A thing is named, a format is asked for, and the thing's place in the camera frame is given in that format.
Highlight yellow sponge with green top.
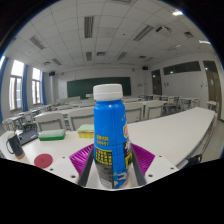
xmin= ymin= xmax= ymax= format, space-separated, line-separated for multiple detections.
xmin=76 ymin=124 xmax=95 ymax=139

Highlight blue drink bottle white cap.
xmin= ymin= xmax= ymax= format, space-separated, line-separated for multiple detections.
xmin=92 ymin=83 xmax=134 ymax=190

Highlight flat round red coaster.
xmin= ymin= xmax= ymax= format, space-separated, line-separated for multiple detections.
xmin=33 ymin=153 xmax=54 ymax=170

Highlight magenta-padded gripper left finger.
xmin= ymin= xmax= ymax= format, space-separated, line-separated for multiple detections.
xmin=44 ymin=143 xmax=97 ymax=188

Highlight group of ceiling lights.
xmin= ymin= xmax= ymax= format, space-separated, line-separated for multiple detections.
xmin=29 ymin=9 xmax=213 ymax=64

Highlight dark blue mug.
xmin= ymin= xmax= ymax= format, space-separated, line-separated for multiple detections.
xmin=5 ymin=131 xmax=26 ymax=160

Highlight classroom window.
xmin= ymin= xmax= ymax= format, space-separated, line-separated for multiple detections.
xmin=31 ymin=67 xmax=42 ymax=105
xmin=9 ymin=59 xmax=25 ymax=111

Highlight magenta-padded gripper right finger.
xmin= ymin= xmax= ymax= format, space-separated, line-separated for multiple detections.
xmin=130 ymin=143 xmax=180 ymax=187

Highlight black laptop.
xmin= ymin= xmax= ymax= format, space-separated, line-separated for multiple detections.
xmin=14 ymin=129 xmax=40 ymax=146

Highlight blue curtain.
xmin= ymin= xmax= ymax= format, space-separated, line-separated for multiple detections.
xmin=0 ymin=56 xmax=9 ymax=122
xmin=21 ymin=63 xmax=30 ymax=113
xmin=40 ymin=71 xmax=48 ymax=106

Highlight ceiling projector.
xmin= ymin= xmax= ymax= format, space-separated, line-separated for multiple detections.
xmin=155 ymin=25 xmax=173 ymax=35

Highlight brown classroom door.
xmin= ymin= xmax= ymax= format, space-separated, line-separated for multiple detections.
xmin=151 ymin=68 xmax=163 ymax=96

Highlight green chalkboard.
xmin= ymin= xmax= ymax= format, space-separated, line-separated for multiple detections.
xmin=66 ymin=76 xmax=132 ymax=99

